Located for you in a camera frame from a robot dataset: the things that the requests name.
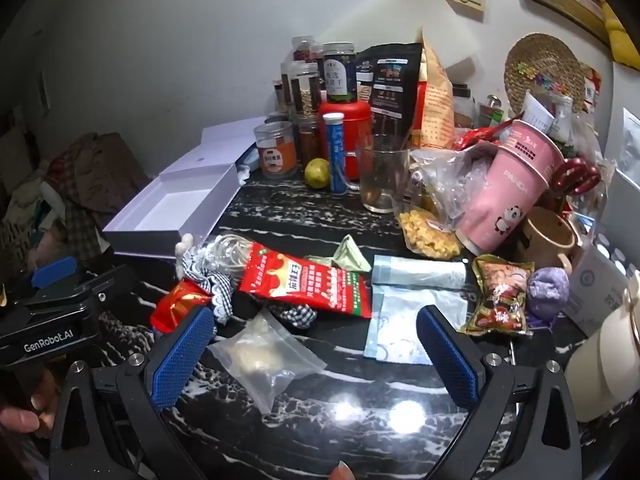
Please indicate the orange beige paper bag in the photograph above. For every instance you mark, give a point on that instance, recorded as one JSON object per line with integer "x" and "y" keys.
{"x": 435, "y": 105}

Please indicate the long red snack packet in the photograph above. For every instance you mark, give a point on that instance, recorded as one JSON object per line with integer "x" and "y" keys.
{"x": 300, "y": 280}

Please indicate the glass mug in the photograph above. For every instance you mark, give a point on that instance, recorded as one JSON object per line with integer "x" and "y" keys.
{"x": 382, "y": 180}

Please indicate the white carton box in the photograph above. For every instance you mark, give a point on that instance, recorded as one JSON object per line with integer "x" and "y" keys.
{"x": 595, "y": 285}

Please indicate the cream insulated bottle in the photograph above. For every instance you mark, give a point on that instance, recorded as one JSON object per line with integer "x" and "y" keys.
{"x": 605, "y": 360}

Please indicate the clear zip bag white contents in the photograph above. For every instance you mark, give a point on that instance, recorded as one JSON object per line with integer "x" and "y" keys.
{"x": 260, "y": 355}

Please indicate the light blue flat pouch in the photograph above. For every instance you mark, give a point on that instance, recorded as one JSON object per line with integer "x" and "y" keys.
{"x": 395, "y": 325}

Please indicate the red canister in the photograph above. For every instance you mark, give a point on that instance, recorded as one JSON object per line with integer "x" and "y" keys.
{"x": 359, "y": 125}

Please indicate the clear jar with red contents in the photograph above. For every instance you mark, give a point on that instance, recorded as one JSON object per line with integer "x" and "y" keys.
{"x": 302, "y": 49}

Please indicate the beige ceramic mug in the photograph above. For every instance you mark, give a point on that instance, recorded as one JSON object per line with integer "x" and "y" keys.
{"x": 545, "y": 245}

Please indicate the person's right hand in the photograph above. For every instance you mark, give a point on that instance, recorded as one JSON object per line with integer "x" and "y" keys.
{"x": 343, "y": 471}

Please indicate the blue tablet tube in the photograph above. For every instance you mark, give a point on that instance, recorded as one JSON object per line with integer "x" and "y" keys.
{"x": 336, "y": 155}

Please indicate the brown cartoon snack packet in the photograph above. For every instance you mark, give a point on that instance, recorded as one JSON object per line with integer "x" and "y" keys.
{"x": 495, "y": 295}

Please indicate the round woven mat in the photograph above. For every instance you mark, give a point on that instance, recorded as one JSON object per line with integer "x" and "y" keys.
{"x": 535, "y": 57}

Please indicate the white foam board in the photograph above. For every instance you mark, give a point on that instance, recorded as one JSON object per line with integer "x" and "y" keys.
{"x": 400, "y": 15}

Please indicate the brown jacket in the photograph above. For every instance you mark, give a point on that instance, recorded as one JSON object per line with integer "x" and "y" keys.
{"x": 105, "y": 170}

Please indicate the yellow lemon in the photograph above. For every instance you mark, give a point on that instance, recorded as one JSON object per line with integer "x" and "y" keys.
{"x": 316, "y": 174}

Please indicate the green plaid cloth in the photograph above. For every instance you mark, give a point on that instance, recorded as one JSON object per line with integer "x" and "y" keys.
{"x": 80, "y": 230}

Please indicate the jar with dark red powder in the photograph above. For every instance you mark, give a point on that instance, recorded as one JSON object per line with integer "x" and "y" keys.
{"x": 310, "y": 140}

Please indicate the white cardboard gift box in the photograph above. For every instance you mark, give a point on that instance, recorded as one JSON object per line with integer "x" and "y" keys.
{"x": 165, "y": 205}

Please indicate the green packet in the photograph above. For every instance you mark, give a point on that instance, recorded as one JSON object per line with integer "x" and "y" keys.
{"x": 350, "y": 257}

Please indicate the pink panda paper cup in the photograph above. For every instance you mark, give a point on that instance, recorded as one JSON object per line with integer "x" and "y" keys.
{"x": 500, "y": 200}

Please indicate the black stand-up pouch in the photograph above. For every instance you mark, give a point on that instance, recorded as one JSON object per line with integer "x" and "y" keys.
{"x": 390, "y": 80}

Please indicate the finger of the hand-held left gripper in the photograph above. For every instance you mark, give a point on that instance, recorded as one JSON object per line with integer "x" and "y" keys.
{"x": 107, "y": 287}
{"x": 52, "y": 270}

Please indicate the light blue bag roll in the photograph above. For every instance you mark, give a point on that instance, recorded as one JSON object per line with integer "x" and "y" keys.
{"x": 415, "y": 272}

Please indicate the red crinkled snack bag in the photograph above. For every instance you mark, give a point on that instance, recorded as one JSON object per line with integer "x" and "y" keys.
{"x": 475, "y": 136}

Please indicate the person's left hand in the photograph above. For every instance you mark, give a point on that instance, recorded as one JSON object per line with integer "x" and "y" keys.
{"x": 20, "y": 417}

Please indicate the tall jar with grain contents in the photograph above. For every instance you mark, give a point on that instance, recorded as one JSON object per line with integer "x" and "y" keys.
{"x": 306, "y": 90}

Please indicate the white paper slip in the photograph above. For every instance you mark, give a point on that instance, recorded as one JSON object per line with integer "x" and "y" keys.
{"x": 537, "y": 112}

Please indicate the red striped cloth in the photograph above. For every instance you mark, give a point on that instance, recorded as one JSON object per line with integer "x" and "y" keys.
{"x": 60, "y": 167}

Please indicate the clear jar with orange label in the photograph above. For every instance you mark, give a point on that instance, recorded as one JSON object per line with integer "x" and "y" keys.
{"x": 275, "y": 152}

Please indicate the tall jar with brown contents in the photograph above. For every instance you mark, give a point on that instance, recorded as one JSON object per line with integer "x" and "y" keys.
{"x": 285, "y": 85}

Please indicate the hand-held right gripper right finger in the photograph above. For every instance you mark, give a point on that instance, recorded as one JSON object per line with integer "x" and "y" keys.
{"x": 447, "y": 360}

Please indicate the small jar with dark lid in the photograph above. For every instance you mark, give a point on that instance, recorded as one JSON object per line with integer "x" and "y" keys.
{"x": 276, "y": 94}

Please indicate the small red foil packet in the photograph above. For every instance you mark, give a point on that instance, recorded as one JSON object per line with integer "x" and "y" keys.
{"x": 175, "y": 305}

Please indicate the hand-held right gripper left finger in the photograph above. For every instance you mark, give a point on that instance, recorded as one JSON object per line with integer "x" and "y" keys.
{"x": 182, "y": 355}

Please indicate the dark jar with grey label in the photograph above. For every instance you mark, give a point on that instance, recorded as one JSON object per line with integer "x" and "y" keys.
{"x": 340, "y": 75}

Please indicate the black white checkered fabric toy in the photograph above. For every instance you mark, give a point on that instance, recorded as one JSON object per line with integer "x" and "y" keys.
{"x": 210, "y": 285}

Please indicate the yellow plush item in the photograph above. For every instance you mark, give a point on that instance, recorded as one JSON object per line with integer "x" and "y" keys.
{"x": 622, "y": 40}

